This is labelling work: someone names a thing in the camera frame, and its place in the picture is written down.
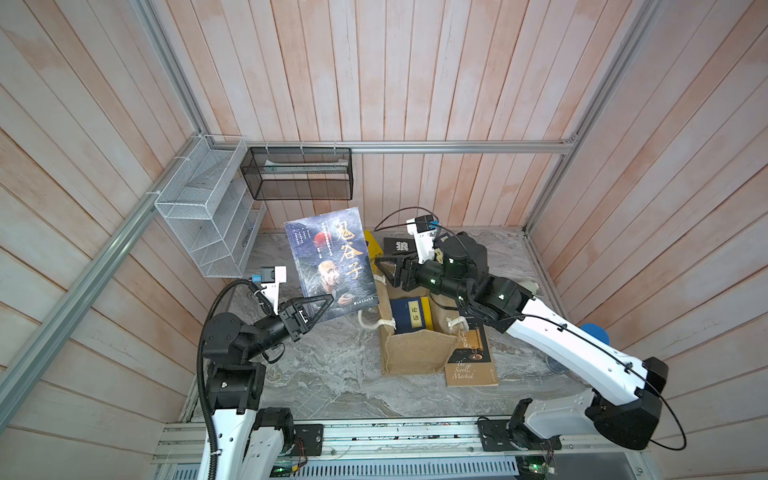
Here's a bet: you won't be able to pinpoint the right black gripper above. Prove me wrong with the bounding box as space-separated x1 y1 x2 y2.
377 252 476 313

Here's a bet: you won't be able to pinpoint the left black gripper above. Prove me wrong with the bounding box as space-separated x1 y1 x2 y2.
243 294 334 360

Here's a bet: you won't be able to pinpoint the yellow cartoon book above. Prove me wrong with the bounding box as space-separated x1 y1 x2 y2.
364 230 384 275

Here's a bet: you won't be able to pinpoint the dark old man book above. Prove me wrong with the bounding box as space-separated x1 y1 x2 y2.
285 207 379 322

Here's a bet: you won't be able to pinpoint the burlap canvas tote bag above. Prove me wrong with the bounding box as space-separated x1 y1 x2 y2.
358 275 460 376

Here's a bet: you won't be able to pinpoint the navy book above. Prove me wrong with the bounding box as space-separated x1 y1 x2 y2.
390 297 434 334

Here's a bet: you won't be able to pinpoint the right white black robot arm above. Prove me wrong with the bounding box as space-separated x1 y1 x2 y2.
375 232 669 450

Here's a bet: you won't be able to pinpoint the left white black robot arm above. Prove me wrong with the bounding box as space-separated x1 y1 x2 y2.
196 281 333 479

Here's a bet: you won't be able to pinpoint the black wolf title book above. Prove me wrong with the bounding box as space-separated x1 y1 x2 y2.
383 237 417 256

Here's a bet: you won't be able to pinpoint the brown gold cover book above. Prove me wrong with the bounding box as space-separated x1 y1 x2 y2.
444 325 499 387

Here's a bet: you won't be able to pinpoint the clear jar blue lid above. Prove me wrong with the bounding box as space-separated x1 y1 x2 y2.
580 323 610 345

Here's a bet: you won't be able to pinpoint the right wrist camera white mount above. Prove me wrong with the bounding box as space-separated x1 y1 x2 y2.
406 214 439 264

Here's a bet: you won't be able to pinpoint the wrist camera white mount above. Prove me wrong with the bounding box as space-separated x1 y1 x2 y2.
406 214 439 264
251 265 287 314

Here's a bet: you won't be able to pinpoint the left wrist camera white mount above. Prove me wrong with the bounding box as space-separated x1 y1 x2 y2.
251 265 287 314

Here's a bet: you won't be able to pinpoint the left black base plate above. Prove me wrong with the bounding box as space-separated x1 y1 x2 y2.
280 423 324 458

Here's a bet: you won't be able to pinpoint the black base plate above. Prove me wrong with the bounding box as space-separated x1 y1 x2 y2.
280 423 324 458
476 416 562 452

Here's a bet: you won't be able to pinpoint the white wire mesh shelf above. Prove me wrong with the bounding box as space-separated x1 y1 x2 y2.
155 135 266 279

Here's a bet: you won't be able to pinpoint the black wire mesh basket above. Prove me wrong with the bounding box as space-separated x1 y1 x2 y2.
240 146 354 201

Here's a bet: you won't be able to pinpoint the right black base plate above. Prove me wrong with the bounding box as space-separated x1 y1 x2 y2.
476 416 562 452

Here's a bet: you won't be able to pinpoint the aluminium mounting rail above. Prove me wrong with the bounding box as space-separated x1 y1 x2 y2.
152 415 649 466

